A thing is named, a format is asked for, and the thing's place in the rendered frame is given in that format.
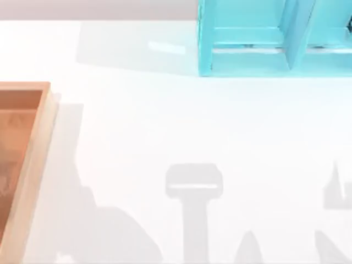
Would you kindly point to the light blue rack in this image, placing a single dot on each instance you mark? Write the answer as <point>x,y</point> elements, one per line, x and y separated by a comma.
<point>247,60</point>

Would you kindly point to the shallow salmon-coloured box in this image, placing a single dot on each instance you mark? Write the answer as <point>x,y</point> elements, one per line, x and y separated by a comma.
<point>33,154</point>

